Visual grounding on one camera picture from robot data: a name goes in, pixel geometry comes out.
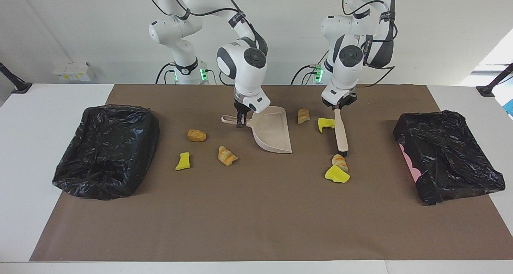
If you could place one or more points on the beige hand brush black bristles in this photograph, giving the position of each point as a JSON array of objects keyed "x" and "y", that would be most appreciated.
[{"x": 340, "y": 133}]

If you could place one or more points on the brown paper table mat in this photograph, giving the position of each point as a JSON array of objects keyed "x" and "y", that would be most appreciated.
[{"x": 200, "y": 226}]

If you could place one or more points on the orange striped foam roll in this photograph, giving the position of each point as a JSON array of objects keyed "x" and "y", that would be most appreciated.
[
  {"x": 303, "y": 116},
  {"x": 227, "y": 156}
]

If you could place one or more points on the beige plastic dustpan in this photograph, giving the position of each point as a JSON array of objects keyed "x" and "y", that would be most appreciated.
[{"x": 272, "y": 133}]

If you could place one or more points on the yellow wedge sponge piece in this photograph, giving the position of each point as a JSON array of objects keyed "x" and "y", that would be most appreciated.
[{"x": 337, "y": 174}]

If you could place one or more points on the pink plastic bin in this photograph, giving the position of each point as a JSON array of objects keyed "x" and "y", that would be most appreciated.
[{"x": 409, "y": 161}]

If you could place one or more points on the blue object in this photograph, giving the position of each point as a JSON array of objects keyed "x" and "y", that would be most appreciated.
[{"x": 510, "y": 107}]

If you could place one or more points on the small yellow sponge piece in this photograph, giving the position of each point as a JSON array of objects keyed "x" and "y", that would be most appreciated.
[{"x": 183, "y": 162}]

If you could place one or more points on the brown foam nugget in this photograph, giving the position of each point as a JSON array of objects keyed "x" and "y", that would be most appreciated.
[{"x": 196, "y": 136}]

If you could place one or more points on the pale striped foam roll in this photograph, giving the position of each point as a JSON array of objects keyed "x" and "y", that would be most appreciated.
[{"x": 340, "y": 161}]

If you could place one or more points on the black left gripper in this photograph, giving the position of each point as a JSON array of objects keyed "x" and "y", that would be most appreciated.
[{"x": 349, "y": 100}]

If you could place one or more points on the yellow notched sponge piece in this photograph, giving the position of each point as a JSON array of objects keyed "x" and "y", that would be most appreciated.
[{"x": 325, "y": 124}]

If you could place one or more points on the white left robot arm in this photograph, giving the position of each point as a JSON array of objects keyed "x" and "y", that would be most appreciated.
[{"x": 340, "y": 75}]

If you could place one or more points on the white wall socket box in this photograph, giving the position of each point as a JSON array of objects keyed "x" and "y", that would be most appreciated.
[{"x": 74, "y": 71}]

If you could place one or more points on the black camera stand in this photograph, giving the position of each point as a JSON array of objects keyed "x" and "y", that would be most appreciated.
[
  {"x": 487, "y": 91},
  {"x": 22, "y": 87}
]

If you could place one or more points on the black garbage bag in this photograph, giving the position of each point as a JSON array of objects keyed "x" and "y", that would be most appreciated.
[
  {"x": 449, "y": 153},
  {"x": 108, "y": 153}
]

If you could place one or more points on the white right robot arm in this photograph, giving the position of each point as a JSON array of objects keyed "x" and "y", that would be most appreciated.
[{"x": 246, "y": 81}]

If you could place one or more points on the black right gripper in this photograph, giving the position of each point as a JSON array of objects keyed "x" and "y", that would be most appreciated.
[{"x": 241, "y": 108}]

